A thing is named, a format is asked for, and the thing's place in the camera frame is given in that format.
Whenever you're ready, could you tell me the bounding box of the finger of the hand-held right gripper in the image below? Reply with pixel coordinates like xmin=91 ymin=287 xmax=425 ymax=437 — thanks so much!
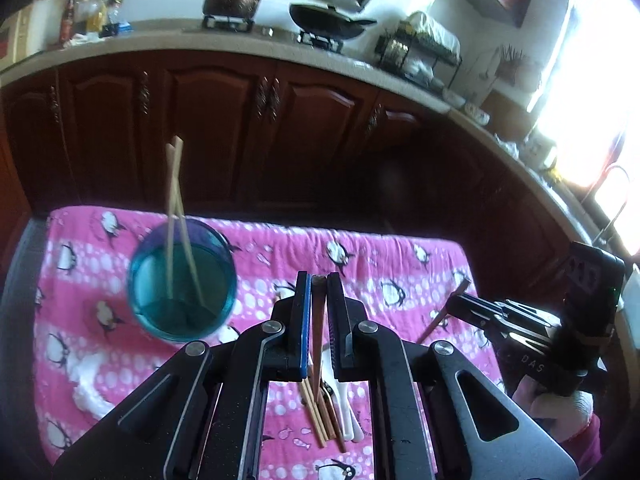
xmin=445 ymin=292 xmax=553 ymax=333
xmin=477 ymin=316 xmax=558 ymax=351

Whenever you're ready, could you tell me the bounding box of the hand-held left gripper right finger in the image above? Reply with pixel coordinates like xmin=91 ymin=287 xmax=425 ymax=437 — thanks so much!
xmin=325 ymin=272 xmax=581 ymax=480

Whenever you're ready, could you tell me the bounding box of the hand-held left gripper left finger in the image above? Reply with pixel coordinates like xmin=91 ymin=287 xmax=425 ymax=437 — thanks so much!
xmin=52 ymin=270 xmax=313 ymax=480

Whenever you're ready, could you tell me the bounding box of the dark brown chopstick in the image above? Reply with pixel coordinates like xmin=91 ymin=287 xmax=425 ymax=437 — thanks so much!
xmin=310 ymin=274 xmax=327 ymax=401
xmin=322 ymin=399 xmax=348 ymax=454
xmin=416 ymin=279 xmax=473 ymax=346

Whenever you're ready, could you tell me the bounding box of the white cup blue inside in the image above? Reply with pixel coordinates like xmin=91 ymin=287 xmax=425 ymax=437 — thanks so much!
xmin=127 ymin=215 xmax=237 ymax=345

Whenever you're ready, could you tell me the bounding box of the person's right forearm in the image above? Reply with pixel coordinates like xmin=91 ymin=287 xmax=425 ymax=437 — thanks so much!
xmin=565 ymin=412 xmax=605 ymax=467

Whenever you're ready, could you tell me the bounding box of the chopstick holder with utensils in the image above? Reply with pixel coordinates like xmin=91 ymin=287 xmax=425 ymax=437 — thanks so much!
xmin=492 ymin=42 xmax=531 ymax=83

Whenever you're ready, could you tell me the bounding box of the person's right hand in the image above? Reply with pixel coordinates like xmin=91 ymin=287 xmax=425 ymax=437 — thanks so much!
xmin=511 ymin=375 xmax=596 ymax=446

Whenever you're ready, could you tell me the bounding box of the white plastic spoon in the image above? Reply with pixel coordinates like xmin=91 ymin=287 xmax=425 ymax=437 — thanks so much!
xmin=345 ymin=385 xmax=367 ymax=445
xmin=320 ymin=347 xmax=355 ymax=438

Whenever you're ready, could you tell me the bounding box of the light wooden chopstick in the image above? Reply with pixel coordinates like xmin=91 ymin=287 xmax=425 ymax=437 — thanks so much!
xmin=307 ymin=385 xmax=333 ymax=442
xmin=166 ymin=142 xmax=205 ymax=307
xmin=166 ymin=136 xmax=185 ymax=298
xmin=300 ymin=382 xmax=327 ymax=450

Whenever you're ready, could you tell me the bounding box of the pink penguin blanket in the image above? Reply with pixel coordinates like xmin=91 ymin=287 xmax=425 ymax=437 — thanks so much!
xmin=32 ymin=205 xmax=506 ymax=480

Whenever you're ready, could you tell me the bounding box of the metal faucet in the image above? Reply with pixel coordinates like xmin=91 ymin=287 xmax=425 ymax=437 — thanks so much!
xmin=580 ymin=164 xmax=632 ymax=251

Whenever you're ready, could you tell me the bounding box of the patterned white bowl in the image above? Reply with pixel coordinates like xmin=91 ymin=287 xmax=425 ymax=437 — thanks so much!
xmin=464 ymin=101 xmax=492 ymax=126

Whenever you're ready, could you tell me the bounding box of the bright window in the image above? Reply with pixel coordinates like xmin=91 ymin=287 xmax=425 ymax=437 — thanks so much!
xmin=525 ymin=0 xmax=640 ymax=261

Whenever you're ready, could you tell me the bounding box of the wooden base cabinet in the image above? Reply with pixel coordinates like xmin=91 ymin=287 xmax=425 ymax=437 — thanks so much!
xmin=0 ymin=45 xmax=601 ymax=311

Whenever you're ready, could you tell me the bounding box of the black dish rack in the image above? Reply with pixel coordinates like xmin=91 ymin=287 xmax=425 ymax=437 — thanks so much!
xmin=375 ymin=10 xmax=463 ymax=86

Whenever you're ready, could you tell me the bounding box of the black wok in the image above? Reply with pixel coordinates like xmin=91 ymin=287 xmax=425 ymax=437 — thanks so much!
xmin=289 ymin=2 xmax=378 ymax=41

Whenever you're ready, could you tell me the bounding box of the gas stove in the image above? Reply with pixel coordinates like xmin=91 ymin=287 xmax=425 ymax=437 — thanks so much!
xmin=182 ymin=14 xmax=348 ymax=55

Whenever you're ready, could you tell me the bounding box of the kitchen countertop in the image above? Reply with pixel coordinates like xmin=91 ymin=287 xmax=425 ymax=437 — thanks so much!
xmin=0 ymin=17 xmax=616 ymax=261

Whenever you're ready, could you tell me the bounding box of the amber oil bottle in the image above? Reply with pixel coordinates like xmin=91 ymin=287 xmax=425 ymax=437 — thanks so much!
xmin=86 ymin=0 xmax=108 ymax=35

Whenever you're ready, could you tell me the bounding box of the red sauce bottle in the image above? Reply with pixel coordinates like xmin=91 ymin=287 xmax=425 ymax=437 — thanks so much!
xmin=59 ymin=0 xmax=80 ymax=46

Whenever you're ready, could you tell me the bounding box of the white box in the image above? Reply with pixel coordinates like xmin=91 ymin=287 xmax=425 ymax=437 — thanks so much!
xmin=10 ymin=0 xmax=63 ymax=61

